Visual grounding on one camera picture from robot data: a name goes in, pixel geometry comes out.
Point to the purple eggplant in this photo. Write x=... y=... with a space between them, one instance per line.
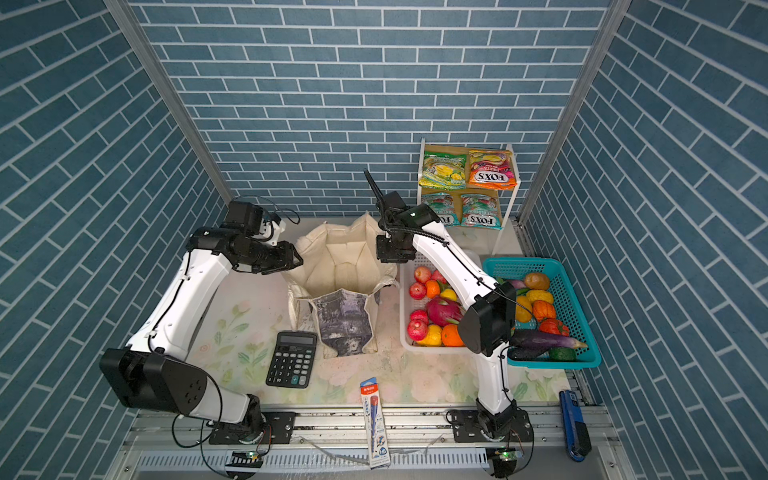
x=534 y=339

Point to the teal plastic vegetable basket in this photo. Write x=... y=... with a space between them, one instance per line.
x=566 y=304

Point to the green yellow candy bag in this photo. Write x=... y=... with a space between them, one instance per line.
x=443 y=171

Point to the yellow pear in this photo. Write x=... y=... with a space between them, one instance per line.
x=433 y=337

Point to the red apple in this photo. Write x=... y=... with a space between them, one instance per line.
x=417 y=291
x=417 y=330
x=419 y=315
x=422 y=274

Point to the red tomato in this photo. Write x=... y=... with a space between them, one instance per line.
x=553 y=326

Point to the pink dragon fruit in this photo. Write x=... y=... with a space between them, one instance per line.
x=443 y=312

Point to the yellow lemon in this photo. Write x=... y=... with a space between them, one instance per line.
x=449 y=294

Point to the black desk calculator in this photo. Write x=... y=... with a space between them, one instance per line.
x=293 y=359

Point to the green Fox's candy bag right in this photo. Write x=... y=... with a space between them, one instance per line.
x=481 y=211

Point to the beige canvas tote bag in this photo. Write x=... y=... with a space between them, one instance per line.
x=335 y=293

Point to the green Fox's candy bag left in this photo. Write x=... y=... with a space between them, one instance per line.
x=445 y=205

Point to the large orange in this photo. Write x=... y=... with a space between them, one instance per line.
x=450 y=336

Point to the white wire shelf rack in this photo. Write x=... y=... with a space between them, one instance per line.
x=484 y=241

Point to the brown potato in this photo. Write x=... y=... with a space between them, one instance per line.
x=537 y=281

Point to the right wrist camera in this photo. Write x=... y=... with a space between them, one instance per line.
x=389 y=251

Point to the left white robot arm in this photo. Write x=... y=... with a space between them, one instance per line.
x=151 y=371

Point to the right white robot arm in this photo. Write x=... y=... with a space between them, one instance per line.
x=498 y=413

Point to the green fox's candy bag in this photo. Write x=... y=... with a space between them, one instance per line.
x=445 y=205
x=481 y=211

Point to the orange Fox's candy bag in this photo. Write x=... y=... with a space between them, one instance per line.
x=491 y=170

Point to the orange pumpkin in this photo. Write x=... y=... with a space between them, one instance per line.
x=543 y=310

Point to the blue utility knife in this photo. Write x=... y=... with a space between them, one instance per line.
x=577 y=439

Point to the green cucumber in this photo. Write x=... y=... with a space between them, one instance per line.
x=562 y=354

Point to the white plastic fruit basket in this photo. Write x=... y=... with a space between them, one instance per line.
x=487 y=316

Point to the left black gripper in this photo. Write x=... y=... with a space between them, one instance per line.
x=285 y=258

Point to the small orange tangerine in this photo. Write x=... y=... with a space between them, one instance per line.
x=433 y=288

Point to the packaged pen blister pack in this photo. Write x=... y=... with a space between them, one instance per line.
x=379 y=452

